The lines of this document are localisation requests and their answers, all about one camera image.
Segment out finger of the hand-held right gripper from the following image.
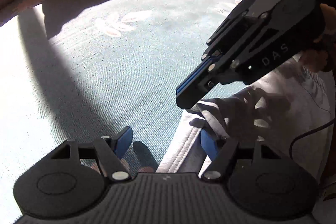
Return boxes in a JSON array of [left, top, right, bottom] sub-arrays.
[[176, 0, 268, 95], [176, 7, 289, 109]]

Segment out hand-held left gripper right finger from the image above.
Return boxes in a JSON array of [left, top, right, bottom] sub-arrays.
[[200, 131, 284, 182]]

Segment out grey sweatpants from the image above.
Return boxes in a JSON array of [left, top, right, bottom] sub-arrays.
[[157, 52, 332, 188]]

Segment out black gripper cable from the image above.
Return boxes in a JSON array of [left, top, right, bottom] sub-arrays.
[[290, 119, 336, 159]]

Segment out person's right hand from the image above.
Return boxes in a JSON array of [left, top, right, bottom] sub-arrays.
[[301, 4, 336, 73]]

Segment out blue printed bed sheet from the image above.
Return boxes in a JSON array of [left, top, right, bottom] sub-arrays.
[[0, 0, 336, 224]]

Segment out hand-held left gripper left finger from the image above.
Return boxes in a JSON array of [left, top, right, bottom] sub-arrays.
[[50, 126, 133, 183]]

